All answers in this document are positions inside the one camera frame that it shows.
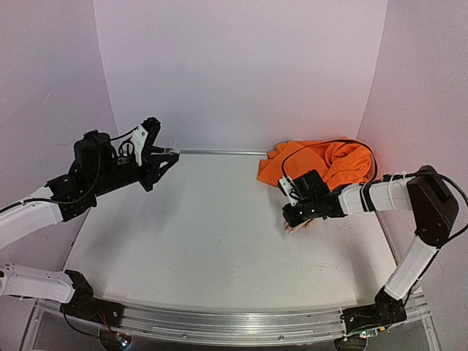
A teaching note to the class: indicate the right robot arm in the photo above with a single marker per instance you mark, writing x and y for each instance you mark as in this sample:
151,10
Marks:
426,194

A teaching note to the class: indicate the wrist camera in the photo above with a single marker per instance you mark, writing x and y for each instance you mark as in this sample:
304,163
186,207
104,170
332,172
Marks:
286,185
144,135

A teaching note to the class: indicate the aluminium rail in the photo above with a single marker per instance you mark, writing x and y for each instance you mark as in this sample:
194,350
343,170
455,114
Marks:
243,329
222,152

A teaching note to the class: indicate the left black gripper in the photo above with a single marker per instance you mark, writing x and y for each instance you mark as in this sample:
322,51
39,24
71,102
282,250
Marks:
152,162

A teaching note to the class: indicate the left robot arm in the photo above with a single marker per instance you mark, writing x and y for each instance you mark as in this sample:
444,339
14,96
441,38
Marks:
24,217

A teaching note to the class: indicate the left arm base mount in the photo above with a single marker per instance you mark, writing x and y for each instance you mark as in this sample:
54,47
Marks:
85,306

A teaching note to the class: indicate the clear nail polish bottle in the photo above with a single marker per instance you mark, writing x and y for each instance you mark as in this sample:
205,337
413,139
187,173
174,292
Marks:
173,149

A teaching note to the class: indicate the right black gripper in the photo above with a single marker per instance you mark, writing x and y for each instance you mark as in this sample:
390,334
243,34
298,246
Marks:
290,213

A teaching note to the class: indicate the aluminium front rail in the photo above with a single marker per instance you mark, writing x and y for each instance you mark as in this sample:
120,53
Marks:
243,329

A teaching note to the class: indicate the orange hoodie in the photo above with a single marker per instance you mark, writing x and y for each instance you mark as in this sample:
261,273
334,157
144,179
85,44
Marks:
339,162

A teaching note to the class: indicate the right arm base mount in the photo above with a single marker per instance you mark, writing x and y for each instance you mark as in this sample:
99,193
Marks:
382,313

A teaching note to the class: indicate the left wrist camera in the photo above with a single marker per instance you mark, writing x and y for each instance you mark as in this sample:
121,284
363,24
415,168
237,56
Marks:
144,135

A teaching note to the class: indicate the aluminium back rail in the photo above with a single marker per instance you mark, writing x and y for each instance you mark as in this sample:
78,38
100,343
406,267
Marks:
222,152

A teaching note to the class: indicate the mannequin hand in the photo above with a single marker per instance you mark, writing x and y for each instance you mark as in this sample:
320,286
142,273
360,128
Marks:
303,226

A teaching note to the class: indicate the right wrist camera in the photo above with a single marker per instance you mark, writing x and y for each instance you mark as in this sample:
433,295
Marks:
286,185

